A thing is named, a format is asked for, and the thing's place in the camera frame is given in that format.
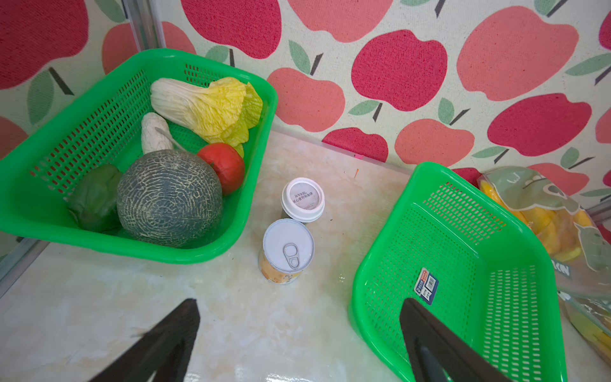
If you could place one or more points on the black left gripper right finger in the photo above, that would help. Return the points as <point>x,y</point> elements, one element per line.
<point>436,353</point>

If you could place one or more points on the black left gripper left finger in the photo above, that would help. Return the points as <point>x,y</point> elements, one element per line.
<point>161,354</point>

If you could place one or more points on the zip bag of bananas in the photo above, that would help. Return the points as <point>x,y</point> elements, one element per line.
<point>578,251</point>
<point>591,318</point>

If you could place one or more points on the empty green plastic basket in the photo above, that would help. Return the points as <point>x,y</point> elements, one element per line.
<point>474,266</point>

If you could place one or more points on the green netted melon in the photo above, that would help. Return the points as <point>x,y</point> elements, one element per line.
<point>170,198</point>

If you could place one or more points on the pull-tab tin can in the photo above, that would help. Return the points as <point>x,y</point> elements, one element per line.
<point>288,248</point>

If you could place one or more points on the green pepper toy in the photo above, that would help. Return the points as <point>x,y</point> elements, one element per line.
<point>93,203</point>

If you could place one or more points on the green basket with vegetables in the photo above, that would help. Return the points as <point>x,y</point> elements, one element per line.
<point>103,126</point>

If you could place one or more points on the red tomato toy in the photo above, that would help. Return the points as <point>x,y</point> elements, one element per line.
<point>227,164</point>

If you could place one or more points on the white lidded cup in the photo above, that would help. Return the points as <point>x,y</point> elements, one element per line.
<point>303,200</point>

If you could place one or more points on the white mushroom toy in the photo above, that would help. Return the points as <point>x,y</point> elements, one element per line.
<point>155,134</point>

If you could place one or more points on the napa cabbage toy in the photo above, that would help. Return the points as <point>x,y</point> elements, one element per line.
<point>223,112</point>

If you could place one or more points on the left aluminium frame post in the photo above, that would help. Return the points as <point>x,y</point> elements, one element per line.
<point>145,23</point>

